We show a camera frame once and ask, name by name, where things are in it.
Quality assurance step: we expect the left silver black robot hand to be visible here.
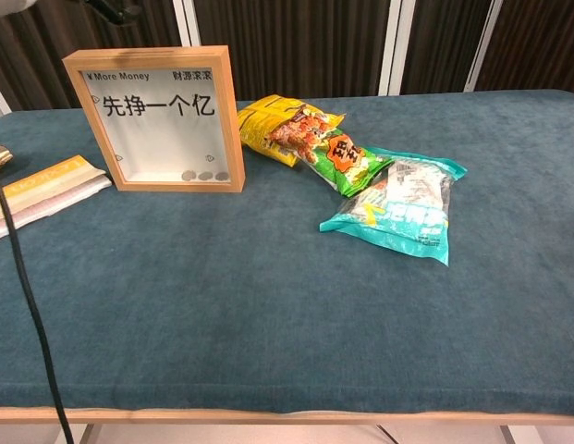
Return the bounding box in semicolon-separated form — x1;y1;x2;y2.
0;0;140;27

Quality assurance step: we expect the dark brown slatted panel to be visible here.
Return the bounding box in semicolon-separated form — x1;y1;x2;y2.
193;0;390;101
0;0;182;112
400;0;494;94
475;0;574;96

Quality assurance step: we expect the yellow snack bag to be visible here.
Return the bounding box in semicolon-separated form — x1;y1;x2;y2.
237;94;346;167

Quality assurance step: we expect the yellow white tissue pack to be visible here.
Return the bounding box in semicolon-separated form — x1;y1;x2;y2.
0;155;113;242

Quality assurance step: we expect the green orange snack bag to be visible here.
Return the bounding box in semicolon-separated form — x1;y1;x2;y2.
263;112;396;199

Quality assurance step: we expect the blue velvet table cloth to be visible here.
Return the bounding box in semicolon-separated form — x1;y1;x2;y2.
0;89;574;415

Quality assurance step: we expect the teal clear snack bag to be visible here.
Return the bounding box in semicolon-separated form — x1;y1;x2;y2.
319;147;469;267

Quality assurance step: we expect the wooden frame money box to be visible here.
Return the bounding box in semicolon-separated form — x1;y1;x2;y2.
62;44;247;193

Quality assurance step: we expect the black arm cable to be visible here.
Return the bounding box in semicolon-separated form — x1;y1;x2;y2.
0;164;76;444

